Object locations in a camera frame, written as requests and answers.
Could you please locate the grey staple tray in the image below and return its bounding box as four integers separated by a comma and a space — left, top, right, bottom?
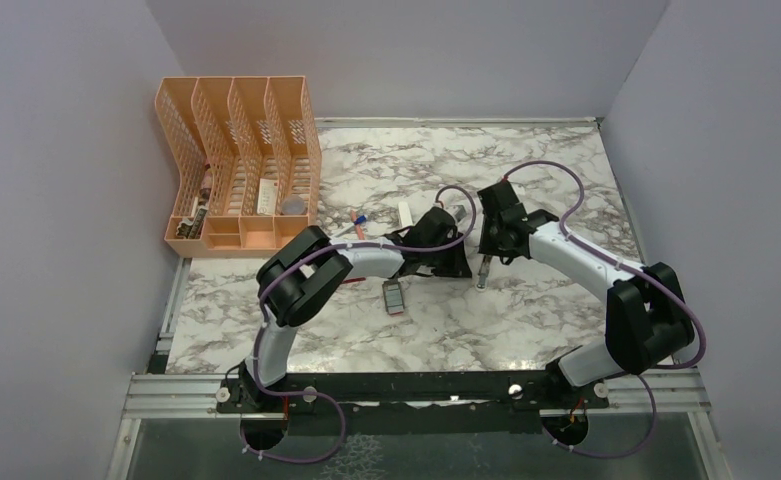
382, 279, 406, 316

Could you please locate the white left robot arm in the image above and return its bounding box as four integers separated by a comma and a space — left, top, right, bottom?
239, 205, 472, 411

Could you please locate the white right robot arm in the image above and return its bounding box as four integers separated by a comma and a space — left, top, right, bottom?
478, 180, 697, 407

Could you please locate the small white stapler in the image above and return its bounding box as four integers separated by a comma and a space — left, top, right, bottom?
475, 255, 493, 291

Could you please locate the clear tape roll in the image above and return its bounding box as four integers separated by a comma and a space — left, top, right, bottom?
281, 194, 308, 216

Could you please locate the white card in organizer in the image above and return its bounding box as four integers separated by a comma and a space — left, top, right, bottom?
256, 178, 279, 216

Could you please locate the orange plastic file organizer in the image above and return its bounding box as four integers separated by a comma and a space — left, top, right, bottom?
154, 76, 322, 258

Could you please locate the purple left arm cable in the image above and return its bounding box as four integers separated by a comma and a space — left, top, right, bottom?
240, 184, 479, 465

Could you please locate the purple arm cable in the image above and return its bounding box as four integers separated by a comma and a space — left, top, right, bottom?
501, 160, 708, 460
240, 184, 479, 465

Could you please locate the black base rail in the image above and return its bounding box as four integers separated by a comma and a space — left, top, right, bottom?
146, 354, 610, 439

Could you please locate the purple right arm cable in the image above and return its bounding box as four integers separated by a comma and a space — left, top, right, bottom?
501, 160, 708, 460

